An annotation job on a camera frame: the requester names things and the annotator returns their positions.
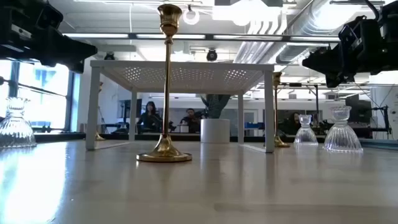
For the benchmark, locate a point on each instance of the silver ceiling air duct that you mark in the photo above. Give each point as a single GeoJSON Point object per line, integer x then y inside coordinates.
{"type": "Point", "coordinates": [298, 28]}

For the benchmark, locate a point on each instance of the white round plant pot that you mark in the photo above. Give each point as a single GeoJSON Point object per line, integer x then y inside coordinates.
{"type": "Point", "coordinates": [214, 130]}

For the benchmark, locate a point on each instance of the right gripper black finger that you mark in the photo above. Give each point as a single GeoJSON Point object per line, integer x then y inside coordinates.
{"type": "Point", "coordinates": [320, 62]}
{"type": "Point", "coordinates": [337, 79]}

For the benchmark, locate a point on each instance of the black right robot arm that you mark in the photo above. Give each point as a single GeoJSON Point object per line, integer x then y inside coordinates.
{"type": "Point", "coordinates": [390, 25]}

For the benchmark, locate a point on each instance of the black metal frame stand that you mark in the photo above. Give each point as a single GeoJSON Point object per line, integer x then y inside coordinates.
{"type": "Point", "coordinates": [316, 99]}

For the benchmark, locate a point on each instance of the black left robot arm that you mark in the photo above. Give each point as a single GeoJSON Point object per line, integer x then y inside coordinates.
{"type": "Point", "coordinates": [12, 7]}

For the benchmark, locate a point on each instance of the green snake plant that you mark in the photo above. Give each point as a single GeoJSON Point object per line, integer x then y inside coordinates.
{"type": "Point", "coordinates": [214, 105]}

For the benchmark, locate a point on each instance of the ribbed glass candle holder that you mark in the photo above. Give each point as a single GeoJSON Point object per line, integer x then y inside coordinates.
{"type": "Point", "coordinates": [306, 135]}
{"type": "Point", "coordinates": [342, 137]}
{"type": "Point", "coordinates": [15, 130]}

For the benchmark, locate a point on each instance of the white perforated metal shelf riser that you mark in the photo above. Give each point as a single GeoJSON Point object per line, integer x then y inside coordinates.
{"type": "Point", "coordinates": [186, 66]}

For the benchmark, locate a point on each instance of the brass candlestick holder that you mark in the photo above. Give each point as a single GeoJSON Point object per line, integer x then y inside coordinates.
{"type": "Point", "coordinates": [280, 143]}
{"type": "Point", "coordinates": [164, 149]}
{"type": "Point", "coordinates": [99, 137]}

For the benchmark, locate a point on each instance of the dark wall screen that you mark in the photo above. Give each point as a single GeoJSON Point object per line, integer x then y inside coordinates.
{"type": "Point", "coordinates": [127, 109]}

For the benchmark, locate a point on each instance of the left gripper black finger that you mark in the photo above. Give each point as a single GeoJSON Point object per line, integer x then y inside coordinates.
{"type": "Point", "coordinates": [74, 49]}
{"type": "Point", "coordinates": [66, 66]}

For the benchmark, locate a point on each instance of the black frame bar with lights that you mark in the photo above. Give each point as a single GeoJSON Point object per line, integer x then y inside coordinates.
{"type": "Point", "coordinates": [132, 36]}

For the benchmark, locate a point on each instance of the blue storage bins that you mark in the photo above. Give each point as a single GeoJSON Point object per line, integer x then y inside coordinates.
{"type": "Point", "coordinates": [253, 125]}

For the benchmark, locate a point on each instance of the black computer monitor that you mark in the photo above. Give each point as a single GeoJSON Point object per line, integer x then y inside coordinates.
{"type": "Point", "coordinates": [359, 112]}

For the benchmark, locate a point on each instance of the black dome camera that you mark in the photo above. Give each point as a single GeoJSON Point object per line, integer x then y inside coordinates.
{"type": "Point", "coordinates": [109, 56]}
{"type": "Point", "coordinates": [211, 55]}

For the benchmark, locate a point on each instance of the person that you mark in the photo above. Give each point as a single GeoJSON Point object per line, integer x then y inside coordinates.
{"type": "Point", "coordinates": [192, 121]}
{"type": "Point", "coordinates": [292, 124]}
{"type": "Point", "coordinates": [150, 119]}

